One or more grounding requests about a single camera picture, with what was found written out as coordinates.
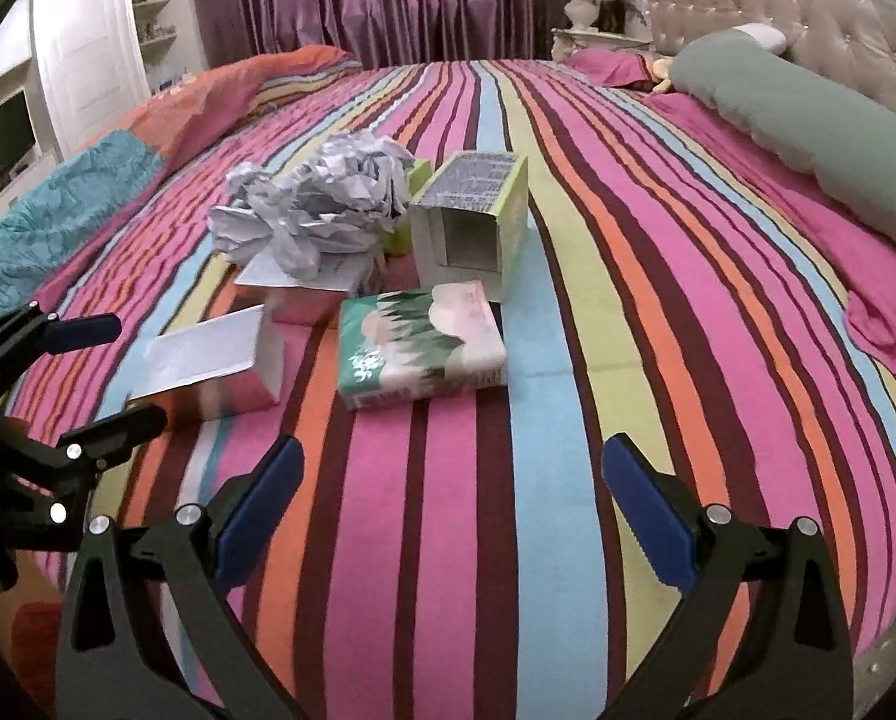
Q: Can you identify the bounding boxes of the light green cardboard box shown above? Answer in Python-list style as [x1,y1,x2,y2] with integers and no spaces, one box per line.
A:
[409,151,531,305]

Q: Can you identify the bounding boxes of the dark green plant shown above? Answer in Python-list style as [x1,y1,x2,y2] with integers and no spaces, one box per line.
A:
[594,0,648,35]

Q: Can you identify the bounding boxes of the small pink pillow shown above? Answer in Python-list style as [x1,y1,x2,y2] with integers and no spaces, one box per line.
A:
[568,47,659,87]

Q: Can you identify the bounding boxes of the white wardrobe door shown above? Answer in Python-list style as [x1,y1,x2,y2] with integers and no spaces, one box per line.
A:
[28,0,152,158]

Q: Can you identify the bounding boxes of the beige tufted headboard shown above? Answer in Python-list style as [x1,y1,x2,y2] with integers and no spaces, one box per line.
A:
[646,0,896,128]

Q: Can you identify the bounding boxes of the white nightstand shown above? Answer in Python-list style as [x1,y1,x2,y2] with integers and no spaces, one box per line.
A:
[551,26,655,61]

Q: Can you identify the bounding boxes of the large pink pillow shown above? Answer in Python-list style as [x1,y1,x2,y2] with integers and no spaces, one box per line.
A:
[643,90,896,372]

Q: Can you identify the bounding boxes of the white paper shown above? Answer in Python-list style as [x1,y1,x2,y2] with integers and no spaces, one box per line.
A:
[208,130,417,282]

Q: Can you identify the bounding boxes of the orange teal quilt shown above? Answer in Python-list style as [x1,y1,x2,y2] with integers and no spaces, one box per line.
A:
[0,45,359,316]

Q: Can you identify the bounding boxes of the small light green carton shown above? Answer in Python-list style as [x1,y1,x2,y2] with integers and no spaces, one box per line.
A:
[382,159,434,257]

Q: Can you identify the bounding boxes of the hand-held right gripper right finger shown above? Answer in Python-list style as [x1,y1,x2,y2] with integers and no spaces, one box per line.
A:
[601,433,858,720]

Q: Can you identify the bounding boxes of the white pink carton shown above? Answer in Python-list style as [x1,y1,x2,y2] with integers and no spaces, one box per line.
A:
[127,305,286,432]
[233,251,389,329]

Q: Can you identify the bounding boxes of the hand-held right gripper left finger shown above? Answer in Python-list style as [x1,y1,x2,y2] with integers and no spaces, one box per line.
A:
[56,435,306,720]

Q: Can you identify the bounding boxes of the green bolster pillow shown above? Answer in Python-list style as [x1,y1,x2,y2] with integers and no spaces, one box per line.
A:
[669,24,896,271]

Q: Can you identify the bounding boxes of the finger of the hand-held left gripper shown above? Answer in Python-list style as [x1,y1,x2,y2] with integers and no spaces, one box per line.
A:
[13,403,170,526]
[0,302,122,383]

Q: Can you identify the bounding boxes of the white wall shelf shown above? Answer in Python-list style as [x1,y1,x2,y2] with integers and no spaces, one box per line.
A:
[128,0,209,91]

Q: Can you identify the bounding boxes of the green white tissue pack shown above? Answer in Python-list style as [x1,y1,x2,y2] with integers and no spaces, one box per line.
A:
[337,280,509,412]

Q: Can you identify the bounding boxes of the striped bed sheet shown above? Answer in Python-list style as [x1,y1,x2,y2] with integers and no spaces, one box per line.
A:
[5,60,896,720]

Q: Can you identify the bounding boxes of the purple curtain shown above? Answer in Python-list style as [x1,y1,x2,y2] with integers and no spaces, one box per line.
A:
[193,0,546,68]

